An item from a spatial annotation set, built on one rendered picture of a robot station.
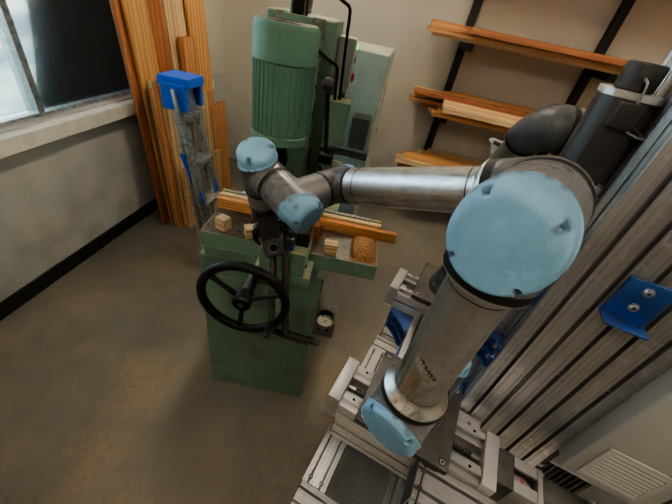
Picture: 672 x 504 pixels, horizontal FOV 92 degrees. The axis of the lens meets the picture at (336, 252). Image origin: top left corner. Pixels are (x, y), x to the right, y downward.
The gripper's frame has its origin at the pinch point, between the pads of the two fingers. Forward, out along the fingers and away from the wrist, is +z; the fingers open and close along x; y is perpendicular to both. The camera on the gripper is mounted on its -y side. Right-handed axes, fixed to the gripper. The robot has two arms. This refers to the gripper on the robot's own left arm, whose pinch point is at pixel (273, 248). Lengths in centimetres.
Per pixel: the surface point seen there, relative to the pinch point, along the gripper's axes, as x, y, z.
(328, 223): -21.6, 16.4, 19.2
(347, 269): -23.1, -3.0, 18.8
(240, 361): 23, -12, 78
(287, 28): -14, 39, -35
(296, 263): -6.1, -1.5, 9.1
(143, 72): 52, 164, 52
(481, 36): -169, 154, 39
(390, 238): -42.4, 6.0, 20.3
